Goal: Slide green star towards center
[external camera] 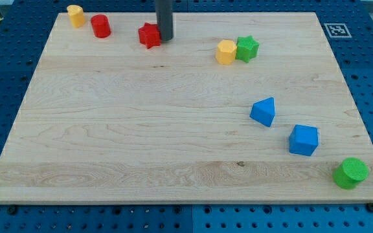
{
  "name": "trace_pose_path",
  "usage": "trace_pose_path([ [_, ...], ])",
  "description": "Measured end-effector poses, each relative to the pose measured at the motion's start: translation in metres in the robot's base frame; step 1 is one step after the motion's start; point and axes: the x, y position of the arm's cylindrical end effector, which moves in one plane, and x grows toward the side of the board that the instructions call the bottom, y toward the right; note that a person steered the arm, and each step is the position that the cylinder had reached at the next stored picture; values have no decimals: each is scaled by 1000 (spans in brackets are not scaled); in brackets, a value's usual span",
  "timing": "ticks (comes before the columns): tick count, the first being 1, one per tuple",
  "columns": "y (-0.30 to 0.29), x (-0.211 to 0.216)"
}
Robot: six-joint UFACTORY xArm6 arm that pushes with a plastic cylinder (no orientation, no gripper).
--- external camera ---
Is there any light wooden board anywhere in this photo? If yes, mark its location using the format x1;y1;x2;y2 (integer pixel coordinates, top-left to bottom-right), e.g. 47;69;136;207
0;12;373;205

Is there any red star block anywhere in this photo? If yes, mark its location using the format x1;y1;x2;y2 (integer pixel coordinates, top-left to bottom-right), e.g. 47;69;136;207
138;23;161;49

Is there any green star block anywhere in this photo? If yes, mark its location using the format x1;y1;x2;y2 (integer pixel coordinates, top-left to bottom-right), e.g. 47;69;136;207
236;36;260;63

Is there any blue cube block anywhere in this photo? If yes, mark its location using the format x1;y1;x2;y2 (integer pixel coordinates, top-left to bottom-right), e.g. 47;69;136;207
289;124;319;156

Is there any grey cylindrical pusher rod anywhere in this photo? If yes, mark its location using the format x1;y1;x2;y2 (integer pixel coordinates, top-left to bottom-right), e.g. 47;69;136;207
155;0;174;41

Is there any blue triangular prism block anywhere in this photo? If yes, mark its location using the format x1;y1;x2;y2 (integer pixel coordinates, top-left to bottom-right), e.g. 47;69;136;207
249;97;275;127

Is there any yellow hexagon block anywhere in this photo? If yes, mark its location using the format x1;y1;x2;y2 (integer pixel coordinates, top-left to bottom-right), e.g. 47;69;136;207
216;40;237;65

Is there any green cylinder block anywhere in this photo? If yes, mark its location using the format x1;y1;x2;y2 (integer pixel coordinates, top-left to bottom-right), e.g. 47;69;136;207
332;157;369;190

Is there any white fiducial marker tag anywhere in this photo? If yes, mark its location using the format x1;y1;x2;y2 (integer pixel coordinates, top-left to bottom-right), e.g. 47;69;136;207
324;23;352;38

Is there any yellow rounded block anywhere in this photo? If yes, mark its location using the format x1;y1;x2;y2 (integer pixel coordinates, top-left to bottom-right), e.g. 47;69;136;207
66;5;86;28

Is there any red cylinder block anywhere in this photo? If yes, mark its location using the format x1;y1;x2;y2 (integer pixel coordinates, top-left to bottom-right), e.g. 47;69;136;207
91;14;111;38

